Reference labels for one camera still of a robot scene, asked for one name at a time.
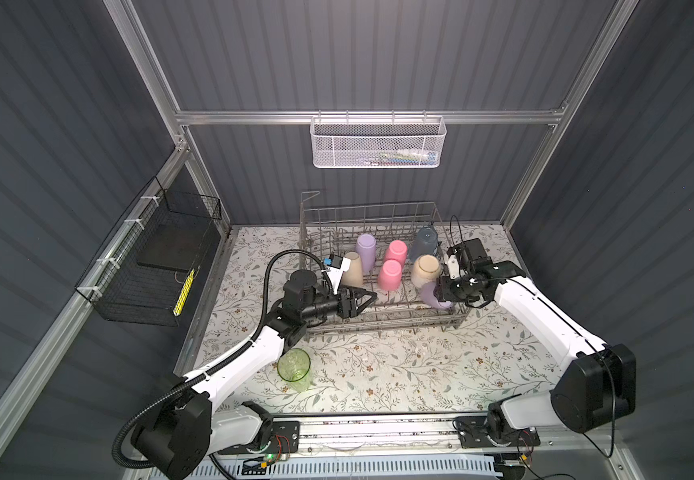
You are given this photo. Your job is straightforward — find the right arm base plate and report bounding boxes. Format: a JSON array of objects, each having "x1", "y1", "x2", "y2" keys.
[{"x1": 452, "y1": 415, "x2": 541, "y2": 448}]

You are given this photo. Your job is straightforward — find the beige cup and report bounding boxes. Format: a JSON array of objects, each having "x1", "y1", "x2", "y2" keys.
[{"x1": 341, "y1": 251, "x2": 363, "y2": 288}]

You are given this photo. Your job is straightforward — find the pink cup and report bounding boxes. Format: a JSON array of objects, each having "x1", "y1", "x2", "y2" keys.
[
  {"x1": 377, "y1": 259, "x2": 403, "y2": 292},
  {"x1": 384, "y1": 240, "x2": 408, "y2": 265}
]

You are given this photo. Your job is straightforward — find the black wire wall basket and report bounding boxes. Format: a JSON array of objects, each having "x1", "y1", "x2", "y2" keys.
[{"x1": 75, "y1": 178, "x2": 223, "y2": 327}]

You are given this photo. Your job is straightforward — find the black corrugated cable hose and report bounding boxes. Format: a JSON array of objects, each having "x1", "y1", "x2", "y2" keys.
[{"x1": 111, "y1": 248, "x2": 330, "y2": 480}]

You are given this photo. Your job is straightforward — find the white ventilated front panel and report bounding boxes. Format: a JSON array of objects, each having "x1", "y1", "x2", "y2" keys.
[{"x1": 220, "y1": 454, "x2": 503, "y2": 479}]

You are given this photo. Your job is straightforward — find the light purple cup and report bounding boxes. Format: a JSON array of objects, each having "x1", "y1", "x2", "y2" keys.
[{"x1": 355, "y1": 233, "x2": 377, "y2": 275}]

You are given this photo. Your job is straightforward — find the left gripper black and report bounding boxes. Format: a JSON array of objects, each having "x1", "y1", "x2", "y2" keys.
[{"x1": 299, "y1": 281, "x2": 374, "y2": 325}]

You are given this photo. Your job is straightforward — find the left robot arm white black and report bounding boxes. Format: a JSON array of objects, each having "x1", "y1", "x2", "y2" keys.
[{"x1": 112, "y1": 270, "x2": 377, "y2": 479}]

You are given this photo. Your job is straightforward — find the yellow brush in basket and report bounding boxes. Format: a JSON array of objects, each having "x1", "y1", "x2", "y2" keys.
[{"x1": 172, "y1": 269, "x2": 196, "y2": 317}]

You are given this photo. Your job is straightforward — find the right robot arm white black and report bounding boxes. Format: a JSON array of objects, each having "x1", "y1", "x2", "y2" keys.
[{"x1": 434, "y1": 239, "x2": 637, "y2": 446}]

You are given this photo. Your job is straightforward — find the white mesh wall basket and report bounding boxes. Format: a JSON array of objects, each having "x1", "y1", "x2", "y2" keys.
[{"x1": 309, "y1": 115, "x2": 447, "y2": 169}]

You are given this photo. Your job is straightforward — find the floral table mat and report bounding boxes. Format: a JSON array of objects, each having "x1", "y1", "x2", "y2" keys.
[{"x1": 192, "y1": 226, "x2": 561, "y2": 413}]

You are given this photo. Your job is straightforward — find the items in white basket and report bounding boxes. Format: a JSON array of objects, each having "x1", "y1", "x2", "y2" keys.
[{"x1": 358, "y1": 149, "x2": 439, "y2": 168}]

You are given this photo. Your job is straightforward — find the white cup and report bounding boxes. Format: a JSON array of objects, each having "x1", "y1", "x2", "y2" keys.
[{"x1": 410, "y1": 254, "x2": 442, "y2": 288}]

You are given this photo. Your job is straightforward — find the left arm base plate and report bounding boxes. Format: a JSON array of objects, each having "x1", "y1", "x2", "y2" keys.
[{"x1": 220, "y1": 420, "x2": 301, "y2": 455}]

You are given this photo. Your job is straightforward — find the blue transparent cup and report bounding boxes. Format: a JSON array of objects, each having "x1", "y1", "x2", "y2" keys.
[{"x1": 408, "y1": 226, "x2": 438, "y2": 263}]

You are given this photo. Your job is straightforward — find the grey wire dish rack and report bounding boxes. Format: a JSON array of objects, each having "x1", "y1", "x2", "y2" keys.
[{"x1": 299, "y1": 190, "x2": 468, "y2": 334}]

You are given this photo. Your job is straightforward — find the green transparent cup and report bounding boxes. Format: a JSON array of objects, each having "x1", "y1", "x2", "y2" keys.
[{"x1": 276, "y1": 348, "x2": 312, "y2": 392}]

